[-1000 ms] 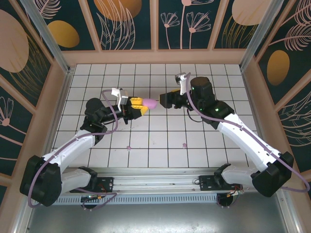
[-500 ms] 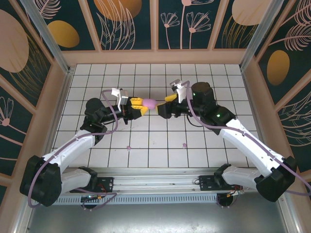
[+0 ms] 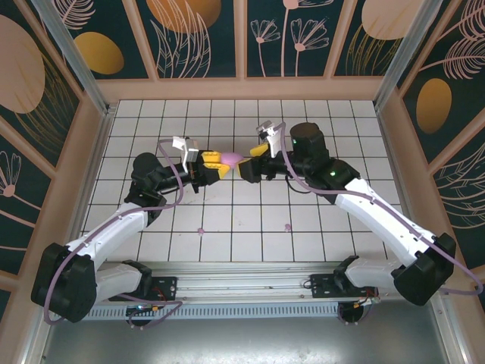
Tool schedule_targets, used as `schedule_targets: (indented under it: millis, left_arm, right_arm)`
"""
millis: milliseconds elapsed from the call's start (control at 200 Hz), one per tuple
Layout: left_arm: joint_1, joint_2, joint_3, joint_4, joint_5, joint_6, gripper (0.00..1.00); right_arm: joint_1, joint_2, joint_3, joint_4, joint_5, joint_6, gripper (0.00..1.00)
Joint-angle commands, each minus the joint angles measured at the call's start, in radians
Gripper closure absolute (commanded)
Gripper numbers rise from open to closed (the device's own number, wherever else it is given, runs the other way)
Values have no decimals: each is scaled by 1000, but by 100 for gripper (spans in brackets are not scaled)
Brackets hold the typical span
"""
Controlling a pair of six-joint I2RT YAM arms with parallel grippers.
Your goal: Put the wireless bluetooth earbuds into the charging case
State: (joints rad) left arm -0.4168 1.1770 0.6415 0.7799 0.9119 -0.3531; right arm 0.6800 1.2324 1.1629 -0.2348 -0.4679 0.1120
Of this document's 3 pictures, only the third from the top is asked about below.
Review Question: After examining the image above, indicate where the pink cloth piece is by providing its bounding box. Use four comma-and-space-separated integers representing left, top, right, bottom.
221, 151, 243, 170

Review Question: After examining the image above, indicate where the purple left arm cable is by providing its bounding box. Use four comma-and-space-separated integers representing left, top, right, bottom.
43, 139, 186, 326

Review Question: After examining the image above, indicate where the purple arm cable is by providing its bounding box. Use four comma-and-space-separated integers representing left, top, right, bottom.
276, 121, 483, 296
43, 139, 186, 326

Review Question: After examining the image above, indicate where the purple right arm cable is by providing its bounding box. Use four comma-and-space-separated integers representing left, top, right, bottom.
276, 121, 483, 296

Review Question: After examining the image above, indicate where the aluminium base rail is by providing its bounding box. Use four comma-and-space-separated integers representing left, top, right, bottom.
86, 261, 399, 304

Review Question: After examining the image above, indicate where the aluminium frame post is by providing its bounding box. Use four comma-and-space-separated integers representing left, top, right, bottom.
374, 0, 445, 110
32, 0, 115, 115

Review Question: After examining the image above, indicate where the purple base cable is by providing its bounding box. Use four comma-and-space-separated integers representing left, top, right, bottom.
127, 293, 183, 329

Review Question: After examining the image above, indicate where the slotted grey cable duct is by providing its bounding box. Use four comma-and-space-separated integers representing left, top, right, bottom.
85, 303, 342, 322

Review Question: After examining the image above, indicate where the black round cable port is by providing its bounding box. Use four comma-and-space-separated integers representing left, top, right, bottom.
126, 305, 152, 329
338, 301, 368, 326

